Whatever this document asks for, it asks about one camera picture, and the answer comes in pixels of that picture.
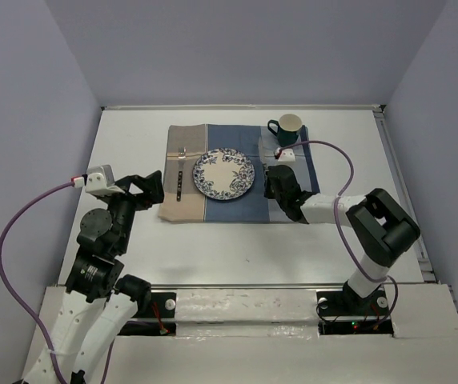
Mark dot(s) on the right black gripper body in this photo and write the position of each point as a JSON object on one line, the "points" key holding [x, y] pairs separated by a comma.
{"points": [[271, 194]]}

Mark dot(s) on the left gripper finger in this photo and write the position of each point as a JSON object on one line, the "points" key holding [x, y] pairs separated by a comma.
{"points": [[151, 193], [126, 182]]}

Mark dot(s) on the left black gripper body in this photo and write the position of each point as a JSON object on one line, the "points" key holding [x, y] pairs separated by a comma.
{"points": [[125, 206]]}

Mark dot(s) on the blue beige checked cloth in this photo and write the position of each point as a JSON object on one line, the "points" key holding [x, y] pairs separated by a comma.
{"points": [[252, 207]]}

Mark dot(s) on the knife with black handle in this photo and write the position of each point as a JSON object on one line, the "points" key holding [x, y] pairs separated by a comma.
{"points": [[262, 155]]}

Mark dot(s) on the fork with black handle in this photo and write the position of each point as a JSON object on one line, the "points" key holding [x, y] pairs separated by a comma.
{"points": [[182, 155]]}

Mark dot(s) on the blue floral plate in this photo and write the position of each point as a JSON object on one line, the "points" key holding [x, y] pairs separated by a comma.
{"points": [[223, 174]]}

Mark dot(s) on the dark green mug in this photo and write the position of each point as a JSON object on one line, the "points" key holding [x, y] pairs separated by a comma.
{"points": [[286, 129]]}

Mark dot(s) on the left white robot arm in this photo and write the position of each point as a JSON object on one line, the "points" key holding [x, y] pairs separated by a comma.
{"points": [[98, 299]]}

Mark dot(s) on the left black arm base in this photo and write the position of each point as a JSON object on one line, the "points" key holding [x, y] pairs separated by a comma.
{"points": [[156, 320]]}

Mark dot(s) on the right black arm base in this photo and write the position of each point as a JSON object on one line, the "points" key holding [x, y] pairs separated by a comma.
{"points": [[336, 318]]}

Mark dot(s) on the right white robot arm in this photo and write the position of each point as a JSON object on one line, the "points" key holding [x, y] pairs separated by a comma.
{"points": [[373, 227]]}

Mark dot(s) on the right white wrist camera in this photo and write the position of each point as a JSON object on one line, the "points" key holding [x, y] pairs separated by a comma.
{"points": [[285, 156]]}

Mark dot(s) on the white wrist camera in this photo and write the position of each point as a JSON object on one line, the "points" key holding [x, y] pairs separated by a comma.
{"points": [[285, 156], [100, 181]]}

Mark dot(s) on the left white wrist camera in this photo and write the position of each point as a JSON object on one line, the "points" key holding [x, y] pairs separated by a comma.
{"points": [[100, 181]]}

